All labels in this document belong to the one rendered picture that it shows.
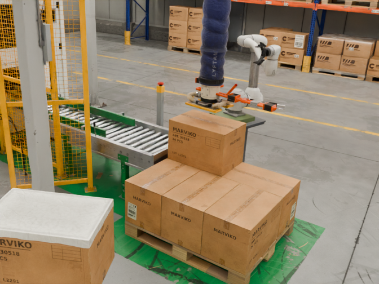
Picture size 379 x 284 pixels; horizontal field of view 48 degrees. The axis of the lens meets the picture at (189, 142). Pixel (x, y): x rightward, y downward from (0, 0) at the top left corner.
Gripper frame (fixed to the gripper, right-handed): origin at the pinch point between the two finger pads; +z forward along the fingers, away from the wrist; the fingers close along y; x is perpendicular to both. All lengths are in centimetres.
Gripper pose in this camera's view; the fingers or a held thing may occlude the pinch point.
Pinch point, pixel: (256, 54)
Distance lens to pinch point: 379.3
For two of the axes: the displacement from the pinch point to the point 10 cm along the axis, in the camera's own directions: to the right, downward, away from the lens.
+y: -0.5, 9.2, 3.8
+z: -6.1, 2.8, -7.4
